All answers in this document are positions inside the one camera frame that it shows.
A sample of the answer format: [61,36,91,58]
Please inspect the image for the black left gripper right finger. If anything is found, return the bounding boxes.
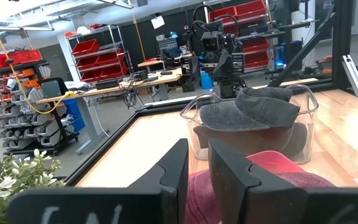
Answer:
[208,139,358,224]

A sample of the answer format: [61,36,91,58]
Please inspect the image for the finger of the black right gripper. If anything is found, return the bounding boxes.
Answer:
[213,55,225,78]
[223,55,235,78]

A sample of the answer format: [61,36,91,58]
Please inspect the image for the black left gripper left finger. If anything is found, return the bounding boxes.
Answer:
[6,138,190,224]

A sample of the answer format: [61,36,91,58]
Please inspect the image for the dark grey baseball cap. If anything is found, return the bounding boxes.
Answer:
[193,122,309,157]
[199,86,301,132]

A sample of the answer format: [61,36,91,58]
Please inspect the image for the blue plastic jug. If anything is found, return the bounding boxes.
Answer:
[200,69,214,91]

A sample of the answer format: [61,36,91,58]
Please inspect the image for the computer tower with blue light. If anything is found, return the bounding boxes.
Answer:
[273,39,305,72]

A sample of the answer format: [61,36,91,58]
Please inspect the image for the black shelving with red bins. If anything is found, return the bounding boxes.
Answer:
[208,0,270,75]

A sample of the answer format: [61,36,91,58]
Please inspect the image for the wooden work table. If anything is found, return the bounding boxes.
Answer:
[137,52,193,75]

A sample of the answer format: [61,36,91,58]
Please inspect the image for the white paper sign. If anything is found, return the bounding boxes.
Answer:
[150,15,166,30]

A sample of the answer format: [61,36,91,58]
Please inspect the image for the clear plastic bin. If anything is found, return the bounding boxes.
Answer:
[180,84,320,165]

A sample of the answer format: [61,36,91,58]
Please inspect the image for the wooden top desk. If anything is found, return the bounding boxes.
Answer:
[35,67,183,156]

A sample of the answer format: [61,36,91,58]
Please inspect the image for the shelf with red bins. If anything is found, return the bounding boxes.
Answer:
[65,24,131,84]

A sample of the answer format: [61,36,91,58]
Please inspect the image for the blue plastic bin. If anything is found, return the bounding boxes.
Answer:
[62,98,87,134]

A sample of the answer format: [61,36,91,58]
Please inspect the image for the potted plant with white flowers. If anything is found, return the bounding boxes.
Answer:
[0,146,67,224]

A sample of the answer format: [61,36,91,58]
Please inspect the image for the rack of grey parts bins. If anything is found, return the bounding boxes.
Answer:
[0,59,81,157]

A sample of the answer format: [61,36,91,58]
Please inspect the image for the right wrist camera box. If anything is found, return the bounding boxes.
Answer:
[201,30,221,53]

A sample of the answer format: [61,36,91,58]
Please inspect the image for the tangled black desk cables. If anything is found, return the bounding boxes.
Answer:
[119,81,146,110]

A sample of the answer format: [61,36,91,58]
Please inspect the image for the black aluminium rig frame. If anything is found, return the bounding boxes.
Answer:
[63,0,358,187]

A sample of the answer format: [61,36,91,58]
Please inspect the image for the silver metal bracket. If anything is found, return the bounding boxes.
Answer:
[341,55,358,100]

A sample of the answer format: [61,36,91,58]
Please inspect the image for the yellow cable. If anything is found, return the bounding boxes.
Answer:
[0,22,75,115]

